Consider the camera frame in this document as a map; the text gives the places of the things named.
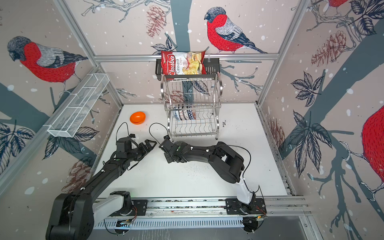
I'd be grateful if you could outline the white brown patterned bowl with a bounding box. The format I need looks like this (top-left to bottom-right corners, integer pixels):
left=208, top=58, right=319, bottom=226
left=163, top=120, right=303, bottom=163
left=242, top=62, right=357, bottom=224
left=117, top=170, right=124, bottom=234
left=183, top=110, right=190, bottom=120

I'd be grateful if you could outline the white wire mesh shelf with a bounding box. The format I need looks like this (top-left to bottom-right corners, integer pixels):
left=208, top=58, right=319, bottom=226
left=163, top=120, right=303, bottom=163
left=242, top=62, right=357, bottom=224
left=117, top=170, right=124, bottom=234
left=48, top=73, right=110, bottom=138

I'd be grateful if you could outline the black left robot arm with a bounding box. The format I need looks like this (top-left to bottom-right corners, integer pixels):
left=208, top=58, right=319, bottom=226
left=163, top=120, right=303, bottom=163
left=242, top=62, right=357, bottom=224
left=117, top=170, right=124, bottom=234
left=46, top=134, right=157, bottom=240

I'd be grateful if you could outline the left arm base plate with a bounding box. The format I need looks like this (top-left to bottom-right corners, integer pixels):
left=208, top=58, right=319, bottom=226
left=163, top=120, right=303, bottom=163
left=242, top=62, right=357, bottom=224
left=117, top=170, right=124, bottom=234
left=110, top=199, right=148, bottom=217

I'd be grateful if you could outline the aluminium mounting rail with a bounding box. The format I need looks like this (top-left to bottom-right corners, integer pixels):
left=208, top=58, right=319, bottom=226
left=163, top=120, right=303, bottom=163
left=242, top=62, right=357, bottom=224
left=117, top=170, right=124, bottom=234
left=91, top=195, right=312, bottom=223

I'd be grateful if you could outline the stainless steel dish rack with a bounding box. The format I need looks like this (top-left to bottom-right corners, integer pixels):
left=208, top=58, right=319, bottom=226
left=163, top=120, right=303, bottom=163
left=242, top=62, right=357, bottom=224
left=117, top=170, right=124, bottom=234
left=161, top=72, right=223, bottom=139

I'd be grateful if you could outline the blue geometric upturned bowl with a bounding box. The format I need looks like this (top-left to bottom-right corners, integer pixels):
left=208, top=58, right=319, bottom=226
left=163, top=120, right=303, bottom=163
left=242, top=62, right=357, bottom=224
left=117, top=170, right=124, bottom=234
left=178, top=110, right=185, bottom=121

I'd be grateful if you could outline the black wall basket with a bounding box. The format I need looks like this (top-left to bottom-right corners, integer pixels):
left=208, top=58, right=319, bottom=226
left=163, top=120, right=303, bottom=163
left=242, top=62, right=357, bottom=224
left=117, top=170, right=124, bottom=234
left=155, top=58, right=220, bottom=81

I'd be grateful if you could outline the red patterned ceramic bowl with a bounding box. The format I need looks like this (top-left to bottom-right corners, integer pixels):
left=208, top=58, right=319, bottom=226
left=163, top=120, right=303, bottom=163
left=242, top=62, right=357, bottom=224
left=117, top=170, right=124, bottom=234
left=188, top=110, right=197, bottom=120

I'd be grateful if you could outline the orange plastic bowl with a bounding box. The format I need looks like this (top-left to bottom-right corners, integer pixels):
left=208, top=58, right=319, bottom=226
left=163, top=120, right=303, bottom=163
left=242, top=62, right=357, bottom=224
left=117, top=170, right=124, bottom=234
left=130, top=112, right=146, bottom=125

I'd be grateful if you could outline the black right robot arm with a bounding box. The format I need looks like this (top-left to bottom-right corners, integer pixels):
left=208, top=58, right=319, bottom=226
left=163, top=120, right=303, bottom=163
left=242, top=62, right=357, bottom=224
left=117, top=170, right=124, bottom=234
left=159, top=137, right=254, bottom=205

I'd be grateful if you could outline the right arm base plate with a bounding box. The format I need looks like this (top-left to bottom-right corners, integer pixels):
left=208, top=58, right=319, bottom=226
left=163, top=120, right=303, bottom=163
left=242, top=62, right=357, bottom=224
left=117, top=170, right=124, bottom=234
left=225, top=198, right=267, bottom=216

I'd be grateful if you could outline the blue floral ceramic bowl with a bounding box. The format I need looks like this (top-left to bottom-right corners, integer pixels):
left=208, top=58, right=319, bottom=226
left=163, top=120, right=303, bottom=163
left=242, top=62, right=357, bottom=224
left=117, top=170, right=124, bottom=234
left=173, top=110, right=180, bottom=121

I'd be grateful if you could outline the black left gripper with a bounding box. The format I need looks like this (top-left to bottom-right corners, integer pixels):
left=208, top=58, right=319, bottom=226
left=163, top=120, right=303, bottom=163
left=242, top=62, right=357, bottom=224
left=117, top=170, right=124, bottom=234
left=127, top=139, right=157, bottom=162

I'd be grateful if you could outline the red cassava chips bag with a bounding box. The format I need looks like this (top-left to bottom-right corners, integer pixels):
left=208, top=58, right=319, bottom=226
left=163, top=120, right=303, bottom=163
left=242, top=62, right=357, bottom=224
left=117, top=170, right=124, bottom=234
left=160, top=51, right=207, bottom=76

